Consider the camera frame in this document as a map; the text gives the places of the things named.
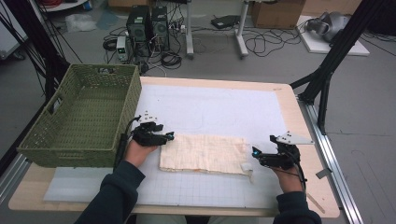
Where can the brown cardboard box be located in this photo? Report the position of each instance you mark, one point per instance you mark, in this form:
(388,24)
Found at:
(277,14)

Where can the aluminium rail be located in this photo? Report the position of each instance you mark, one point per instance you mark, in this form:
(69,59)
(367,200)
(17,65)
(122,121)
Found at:
(333,161)
(11,180)

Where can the white floor board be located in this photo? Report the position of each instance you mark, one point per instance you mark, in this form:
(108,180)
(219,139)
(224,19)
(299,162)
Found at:
(317,46)

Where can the narrow black computer tower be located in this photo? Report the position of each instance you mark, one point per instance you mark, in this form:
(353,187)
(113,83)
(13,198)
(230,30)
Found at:
(160,28)

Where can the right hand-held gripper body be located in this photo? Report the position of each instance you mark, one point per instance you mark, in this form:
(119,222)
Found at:
(288,154)

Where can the white desk leg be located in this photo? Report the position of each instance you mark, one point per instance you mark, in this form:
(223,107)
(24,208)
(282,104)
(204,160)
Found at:
(189,31)
(241,34)

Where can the cream egg print cloth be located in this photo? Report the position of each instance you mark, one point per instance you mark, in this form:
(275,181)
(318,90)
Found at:
(202,152)

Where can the person's left hand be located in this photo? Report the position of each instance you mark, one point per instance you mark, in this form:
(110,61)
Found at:
(138,154)

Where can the person's right hand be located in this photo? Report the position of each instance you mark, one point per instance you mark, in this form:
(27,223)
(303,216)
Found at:
(289,180)

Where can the small grey power supply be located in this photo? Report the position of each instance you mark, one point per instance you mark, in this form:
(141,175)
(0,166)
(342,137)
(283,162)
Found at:
(121,46)

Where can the large black computer tower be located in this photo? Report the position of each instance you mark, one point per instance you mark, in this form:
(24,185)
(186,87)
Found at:
(138,28)

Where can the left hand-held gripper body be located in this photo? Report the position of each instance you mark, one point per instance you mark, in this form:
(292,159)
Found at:
(146,137)

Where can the black flat device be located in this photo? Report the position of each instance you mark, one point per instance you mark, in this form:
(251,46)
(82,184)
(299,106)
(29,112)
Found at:
(225,21)

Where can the clear plastic bag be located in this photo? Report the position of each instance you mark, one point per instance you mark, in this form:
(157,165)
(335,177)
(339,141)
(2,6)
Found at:
(79,22)

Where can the green woven basket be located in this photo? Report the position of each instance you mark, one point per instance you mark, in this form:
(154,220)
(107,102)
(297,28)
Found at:
(77,121)

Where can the black metal frame stand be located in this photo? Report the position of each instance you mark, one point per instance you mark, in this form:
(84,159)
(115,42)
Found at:
(37,37)
(339,46)

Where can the grey tape piece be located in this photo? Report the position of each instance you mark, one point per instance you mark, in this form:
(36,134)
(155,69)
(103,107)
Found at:
(323,173)

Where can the person's grey trousers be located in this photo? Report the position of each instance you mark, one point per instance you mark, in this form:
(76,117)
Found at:
(162,220)

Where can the white grid mat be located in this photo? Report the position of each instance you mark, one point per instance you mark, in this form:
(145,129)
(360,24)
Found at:
(211,105)

